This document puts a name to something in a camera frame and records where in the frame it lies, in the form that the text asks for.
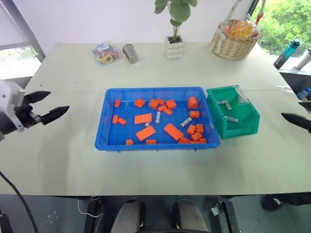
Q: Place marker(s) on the small orange block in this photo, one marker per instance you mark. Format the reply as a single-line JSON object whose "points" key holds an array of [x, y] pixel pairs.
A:
{"points": [[160, 101], [162, 108], [122, 122], [191, 129], [151, 142], [184, 140], [196, 136], [153, 104], [199, 128], [139, 103], [167, 111], [194, 114], [115, 119], [202, 140], [117, 103], [171, 104], [129, 142]]}

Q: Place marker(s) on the grey thermos bottle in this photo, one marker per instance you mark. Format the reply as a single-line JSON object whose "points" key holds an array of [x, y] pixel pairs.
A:
{"points": [[303, 58]]}

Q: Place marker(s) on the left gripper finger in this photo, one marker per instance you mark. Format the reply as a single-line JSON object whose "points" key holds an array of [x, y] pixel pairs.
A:
{"points": [[54, 114], [37, 96]]}

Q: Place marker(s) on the wicker basket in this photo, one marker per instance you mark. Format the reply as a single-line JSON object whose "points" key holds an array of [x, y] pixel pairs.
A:
{"points": [[230, 47]]}

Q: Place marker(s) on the long flat orange block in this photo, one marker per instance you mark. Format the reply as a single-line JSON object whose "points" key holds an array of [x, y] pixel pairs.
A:
{"points": [[173, 131]]}

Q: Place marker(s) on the black side shelf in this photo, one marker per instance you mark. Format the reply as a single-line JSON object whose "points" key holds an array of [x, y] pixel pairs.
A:
{"points": [[295, 80]]}

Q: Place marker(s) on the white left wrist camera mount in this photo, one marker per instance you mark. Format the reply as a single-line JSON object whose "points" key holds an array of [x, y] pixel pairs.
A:
{"points": [[9, 97]]}

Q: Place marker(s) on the black rounded object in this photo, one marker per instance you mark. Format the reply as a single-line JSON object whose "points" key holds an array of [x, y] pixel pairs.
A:
{"points": [[279, 202]]}

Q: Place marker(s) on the metal cup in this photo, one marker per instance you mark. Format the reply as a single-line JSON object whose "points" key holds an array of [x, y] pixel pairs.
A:
{"points": [[130, 54]]}

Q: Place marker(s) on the clear box of coloured letters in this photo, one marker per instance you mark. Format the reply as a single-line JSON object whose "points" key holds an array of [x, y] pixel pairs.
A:
{"points": [[107, 54]]}

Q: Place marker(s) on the white bubble plant pot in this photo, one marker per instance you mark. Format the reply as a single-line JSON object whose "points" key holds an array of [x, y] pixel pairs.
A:
{"points": [[174, 49]]}

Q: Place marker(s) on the clear plastic label holder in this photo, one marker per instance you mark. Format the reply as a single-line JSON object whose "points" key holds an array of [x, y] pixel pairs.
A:
{"points": [[242, 98]]}

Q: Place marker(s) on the orange ribbon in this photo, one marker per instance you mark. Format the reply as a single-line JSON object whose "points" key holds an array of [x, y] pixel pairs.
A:
{"points": [[260, 12]]}

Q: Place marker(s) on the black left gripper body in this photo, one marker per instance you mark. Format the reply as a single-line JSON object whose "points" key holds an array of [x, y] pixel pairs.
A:
{"points": [[25, 115]]}

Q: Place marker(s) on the blue plastic tray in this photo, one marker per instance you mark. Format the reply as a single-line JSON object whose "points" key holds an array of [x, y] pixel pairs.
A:
{"points": [[126, 132]]}

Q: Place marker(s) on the bagged orange bread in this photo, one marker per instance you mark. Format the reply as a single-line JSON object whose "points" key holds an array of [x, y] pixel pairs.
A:
{"points": [[243, 29]]}

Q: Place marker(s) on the white paper tag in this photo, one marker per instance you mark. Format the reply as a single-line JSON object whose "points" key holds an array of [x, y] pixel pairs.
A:
{"points": [[221, 34]]}

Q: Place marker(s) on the grey rounded shape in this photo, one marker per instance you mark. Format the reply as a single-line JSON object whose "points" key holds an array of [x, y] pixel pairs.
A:
{"points": [[128, 217], [190, 217]]}

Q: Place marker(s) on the green leafy plant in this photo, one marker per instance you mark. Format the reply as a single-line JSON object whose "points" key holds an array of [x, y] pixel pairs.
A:
{"points": [[179, 12]]}

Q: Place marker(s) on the green plastic bin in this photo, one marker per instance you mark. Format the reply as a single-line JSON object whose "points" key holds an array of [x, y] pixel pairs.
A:
{"points": [[243, 125]]}

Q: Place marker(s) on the large flat orange block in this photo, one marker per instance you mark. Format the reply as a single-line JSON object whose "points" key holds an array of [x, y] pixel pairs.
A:
{"points": [[145, 133], [143, 119]]}

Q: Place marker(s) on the clear plastic water bottle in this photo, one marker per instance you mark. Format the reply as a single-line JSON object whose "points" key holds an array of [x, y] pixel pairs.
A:
{"points": [[305, 93]]}

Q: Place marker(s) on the blue water bottle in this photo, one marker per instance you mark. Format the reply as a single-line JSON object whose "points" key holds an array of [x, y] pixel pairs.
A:
{"points": [[286, 53]]}

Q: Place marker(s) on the tall orange block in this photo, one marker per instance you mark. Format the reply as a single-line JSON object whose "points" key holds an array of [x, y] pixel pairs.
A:
{"points": [[192, 102]]}

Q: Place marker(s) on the black table leg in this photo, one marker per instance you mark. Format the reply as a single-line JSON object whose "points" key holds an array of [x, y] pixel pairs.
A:
{"points": [[93, 213], [228, 216]]}

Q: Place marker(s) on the dark window frame post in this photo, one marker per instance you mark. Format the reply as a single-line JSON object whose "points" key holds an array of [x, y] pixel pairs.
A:
{"points": [[26, 31]]}

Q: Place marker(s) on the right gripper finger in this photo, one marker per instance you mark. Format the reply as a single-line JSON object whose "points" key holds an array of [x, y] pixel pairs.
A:
{"points": [[298, 120], [306, 105]]}

